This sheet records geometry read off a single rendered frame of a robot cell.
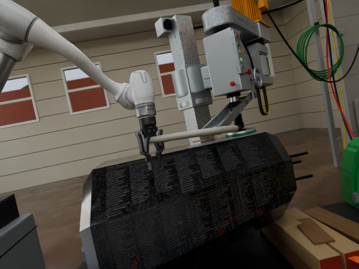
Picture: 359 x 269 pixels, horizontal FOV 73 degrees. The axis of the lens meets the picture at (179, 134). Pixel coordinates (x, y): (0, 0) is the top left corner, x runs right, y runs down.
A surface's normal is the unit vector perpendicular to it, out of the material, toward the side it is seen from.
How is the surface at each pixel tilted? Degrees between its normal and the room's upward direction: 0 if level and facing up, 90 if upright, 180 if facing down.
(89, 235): 90
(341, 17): 90
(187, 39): 90
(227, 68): 90
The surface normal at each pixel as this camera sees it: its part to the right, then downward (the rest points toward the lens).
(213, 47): -0.58, 0.16
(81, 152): 0.11, 0.03
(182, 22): 0.53, -0.06
